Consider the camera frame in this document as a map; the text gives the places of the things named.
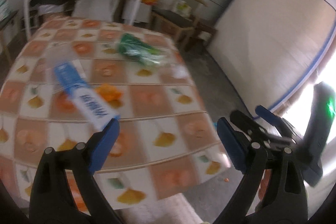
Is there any blue white carton box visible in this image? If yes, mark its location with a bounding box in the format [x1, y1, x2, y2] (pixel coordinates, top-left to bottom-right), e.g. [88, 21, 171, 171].
[53, 62, 120, 131]

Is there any white mattress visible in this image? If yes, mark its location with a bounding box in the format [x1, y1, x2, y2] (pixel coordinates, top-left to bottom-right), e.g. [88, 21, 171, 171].
[209, 0, 335, 114]

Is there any wooden chair by fridge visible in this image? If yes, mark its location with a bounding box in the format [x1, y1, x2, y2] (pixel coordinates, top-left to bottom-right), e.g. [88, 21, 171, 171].
[147, 0, 218, 51]

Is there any patterned tablecloth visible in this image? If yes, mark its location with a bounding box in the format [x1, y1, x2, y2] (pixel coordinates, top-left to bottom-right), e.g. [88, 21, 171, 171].
[1, 17, 231, 209]

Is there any green plastic bag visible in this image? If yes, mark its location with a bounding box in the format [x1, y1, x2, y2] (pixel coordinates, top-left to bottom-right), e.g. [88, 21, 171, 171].
[117, 33, 167, 67]

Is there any clear plastic bag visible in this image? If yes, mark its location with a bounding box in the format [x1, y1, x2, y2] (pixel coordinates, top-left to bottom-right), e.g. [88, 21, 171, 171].
[45, 43, 84, 81]

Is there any white pillow bag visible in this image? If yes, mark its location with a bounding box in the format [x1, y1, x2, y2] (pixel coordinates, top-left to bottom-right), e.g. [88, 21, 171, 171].
[72, 0, 120, 22]

